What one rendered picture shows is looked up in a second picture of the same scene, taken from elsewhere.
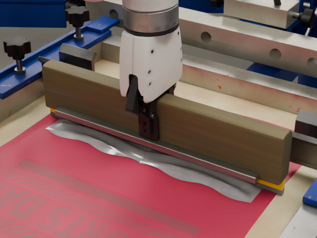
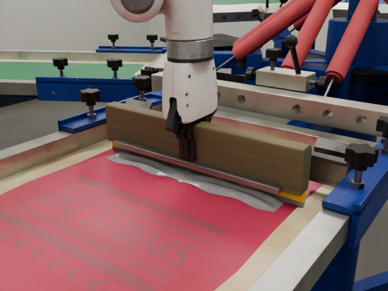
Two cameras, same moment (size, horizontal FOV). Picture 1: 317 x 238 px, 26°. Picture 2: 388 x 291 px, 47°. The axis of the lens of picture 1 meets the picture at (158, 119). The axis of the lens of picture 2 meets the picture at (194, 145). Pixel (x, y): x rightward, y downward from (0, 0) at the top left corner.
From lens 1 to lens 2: 29 cm
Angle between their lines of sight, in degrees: 10
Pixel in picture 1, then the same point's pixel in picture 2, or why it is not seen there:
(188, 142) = (220, 161)
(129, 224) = (162, 224)
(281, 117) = not seen: hidden behind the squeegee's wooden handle
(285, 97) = (305, 140)
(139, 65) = (178, 88)
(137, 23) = (176, 51)
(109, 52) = not seen: hidden behind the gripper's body
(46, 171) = (99, 184)
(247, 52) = (273, 109)
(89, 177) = (134, 189)
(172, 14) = (207, 45)
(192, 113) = (223, 133)
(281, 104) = not seen: hidden behind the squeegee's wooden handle
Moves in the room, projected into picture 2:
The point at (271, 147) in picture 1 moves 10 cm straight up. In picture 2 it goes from (292, 159) to (298, 91)
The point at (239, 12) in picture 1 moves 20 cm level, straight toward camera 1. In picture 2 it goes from (268, 81) to (264, 104)
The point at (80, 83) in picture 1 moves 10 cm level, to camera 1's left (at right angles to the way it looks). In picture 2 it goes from (134, 116) to (80, 115)
